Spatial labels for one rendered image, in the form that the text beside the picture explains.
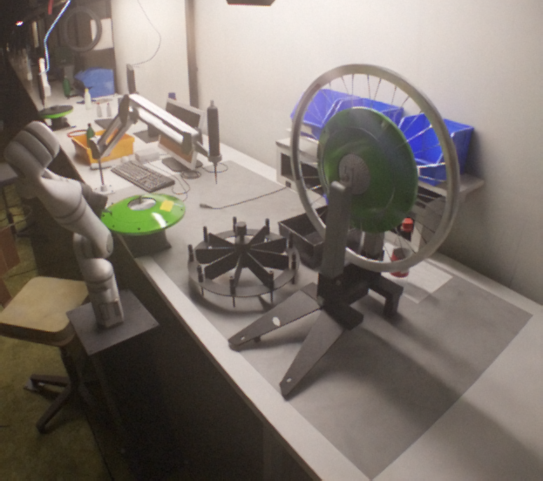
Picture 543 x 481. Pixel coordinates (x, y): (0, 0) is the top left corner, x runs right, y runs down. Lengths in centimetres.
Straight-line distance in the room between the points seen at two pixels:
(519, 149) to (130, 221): 129
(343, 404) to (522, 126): 95
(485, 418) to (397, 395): 21
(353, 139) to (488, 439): 75
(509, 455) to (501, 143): 90
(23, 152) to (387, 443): 96
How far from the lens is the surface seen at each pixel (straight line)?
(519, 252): 152
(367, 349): 116
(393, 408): 105
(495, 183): 148
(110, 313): 134
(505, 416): 112
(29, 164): 88
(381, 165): 96
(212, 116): 139
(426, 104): 89
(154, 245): 155
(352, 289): 122
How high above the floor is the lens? 173
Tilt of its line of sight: 24 degrees down
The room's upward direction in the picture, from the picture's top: 1 degrees counter-clockwise
